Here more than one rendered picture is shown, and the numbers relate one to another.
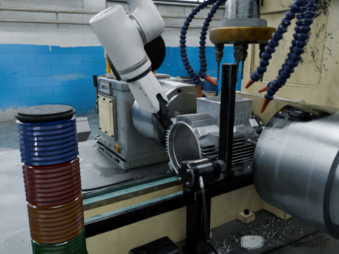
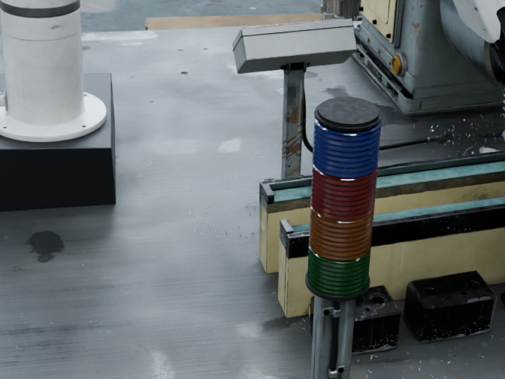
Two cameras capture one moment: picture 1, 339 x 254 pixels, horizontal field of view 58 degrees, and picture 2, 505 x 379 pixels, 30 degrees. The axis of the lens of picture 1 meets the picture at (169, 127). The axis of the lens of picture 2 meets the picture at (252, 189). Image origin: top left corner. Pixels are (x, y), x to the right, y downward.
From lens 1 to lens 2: 0.53 m
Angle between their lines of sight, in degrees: 23
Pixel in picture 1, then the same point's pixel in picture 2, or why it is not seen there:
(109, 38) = not seen: outside the picture
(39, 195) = (331, 207)
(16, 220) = (207, 195)
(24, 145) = (324, 153)
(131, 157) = (425, 90)
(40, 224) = (326, 237)
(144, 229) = (436, 253)
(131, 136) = (432, 46)
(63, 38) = not seen: outside the picture
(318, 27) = not seen: outside the picture
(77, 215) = (367, 233)
